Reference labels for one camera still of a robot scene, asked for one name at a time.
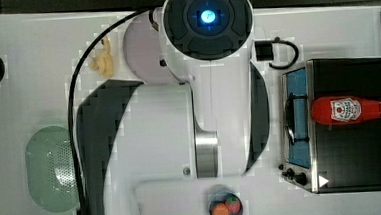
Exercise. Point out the orange toy fruit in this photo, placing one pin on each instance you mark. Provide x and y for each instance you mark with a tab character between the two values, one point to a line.
220	209

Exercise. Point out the blue bowl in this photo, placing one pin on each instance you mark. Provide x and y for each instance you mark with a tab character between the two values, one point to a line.
221	197

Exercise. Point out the toy strawberry in bowl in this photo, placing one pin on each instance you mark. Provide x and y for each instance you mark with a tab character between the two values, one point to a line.
233	204

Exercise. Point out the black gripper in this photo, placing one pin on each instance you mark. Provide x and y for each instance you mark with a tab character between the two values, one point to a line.
263	51

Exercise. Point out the peeled toy banana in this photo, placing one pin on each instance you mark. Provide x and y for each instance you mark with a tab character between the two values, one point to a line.
104	64

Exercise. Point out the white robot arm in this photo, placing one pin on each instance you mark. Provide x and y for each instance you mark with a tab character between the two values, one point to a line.
211	121

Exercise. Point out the green perforated colander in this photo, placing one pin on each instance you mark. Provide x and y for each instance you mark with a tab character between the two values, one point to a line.
50	170

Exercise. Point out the black toaster oven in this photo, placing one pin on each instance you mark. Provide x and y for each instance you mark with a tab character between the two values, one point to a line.
331	158

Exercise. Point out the red ketchup bottle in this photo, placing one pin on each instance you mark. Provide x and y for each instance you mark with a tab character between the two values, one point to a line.
344	110

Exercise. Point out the purple round plate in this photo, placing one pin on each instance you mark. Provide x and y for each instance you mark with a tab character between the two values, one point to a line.
142	52

